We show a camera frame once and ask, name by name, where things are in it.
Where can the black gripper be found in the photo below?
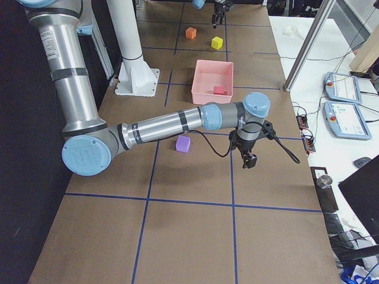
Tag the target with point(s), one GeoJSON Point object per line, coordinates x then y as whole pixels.
{"type": "Point", "coordinates": [219, 9]}
{"type": "Point", "coordinates": [245, 146]}

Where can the yellow foam block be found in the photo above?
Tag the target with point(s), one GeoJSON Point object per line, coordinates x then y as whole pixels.
{"type": "Point", "coordinates": [216, 43]}

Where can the red foam block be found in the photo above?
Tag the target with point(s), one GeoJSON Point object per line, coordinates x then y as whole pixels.
{"type": "Point", "coordinates": [218, 90]}

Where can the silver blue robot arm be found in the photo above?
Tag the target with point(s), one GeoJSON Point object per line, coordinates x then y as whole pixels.
{"type": "Point", "coordinates": [91, 143]}
{"type": "Point", "coordinates": [198, 4]}

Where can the pink plastic bin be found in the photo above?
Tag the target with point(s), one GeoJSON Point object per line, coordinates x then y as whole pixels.
{"type": "Point", "coordinates": [210, 73]}

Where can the orange foam block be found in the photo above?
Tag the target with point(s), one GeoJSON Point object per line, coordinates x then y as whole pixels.
{"type": "Point", "coordinates": [191, 33]}

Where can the lower orange connector box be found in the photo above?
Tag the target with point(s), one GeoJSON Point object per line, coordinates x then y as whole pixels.
{"type": "Point", "coordinates": [308, 143]}

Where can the orange connector box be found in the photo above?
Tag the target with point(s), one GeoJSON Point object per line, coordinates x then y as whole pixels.
{"type": "Point", "coordinates": [308, 143]}
{"type": "Point", "coordinates": [302, 121]}

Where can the upper orange connector box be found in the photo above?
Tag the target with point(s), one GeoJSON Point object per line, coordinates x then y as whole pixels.
{"type": "Point", "coordinates": [302, 121]}

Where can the purple foam block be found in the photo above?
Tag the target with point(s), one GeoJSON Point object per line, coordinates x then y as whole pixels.
{"type": "Point", "coordinates": [183, 144]}

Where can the small metal cylinder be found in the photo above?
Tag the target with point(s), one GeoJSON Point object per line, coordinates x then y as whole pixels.
{"type": "Point", "coordinates": [324, 181]}

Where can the lower teach pendant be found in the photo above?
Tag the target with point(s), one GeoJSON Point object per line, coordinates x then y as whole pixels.
{"type": "Point", "coordinates": [346, 121]}

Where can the teach pendant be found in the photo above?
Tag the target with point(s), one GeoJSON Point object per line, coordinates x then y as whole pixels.
{"type": "Point", "coordinates": [346, 121]}
{"type": "Point", "coordinates": [340, 87]}

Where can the black computer mouse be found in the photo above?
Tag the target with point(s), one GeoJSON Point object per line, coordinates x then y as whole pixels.
{"type": "Point", "coordinates": [360, 162]}

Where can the black monitor corner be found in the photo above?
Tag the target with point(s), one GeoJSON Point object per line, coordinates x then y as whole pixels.
{"type": "Point", "coordinates": [360, 190]}

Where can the upper teach pendant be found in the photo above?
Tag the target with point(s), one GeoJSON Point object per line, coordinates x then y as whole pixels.
{"type": "Point", "coordinates": [340, 87]}

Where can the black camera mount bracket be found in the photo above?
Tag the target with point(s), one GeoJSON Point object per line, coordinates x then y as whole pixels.
{"type": "Point", "coordinates": [267, 131]}

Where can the aluminium frame post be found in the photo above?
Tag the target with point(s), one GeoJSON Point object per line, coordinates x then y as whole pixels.
{"type": "Point", "coordinates": [314, 31]}

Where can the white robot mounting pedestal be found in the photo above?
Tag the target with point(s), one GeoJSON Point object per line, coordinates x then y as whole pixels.
{"type": "Point", "coordinates": [135, 78]}

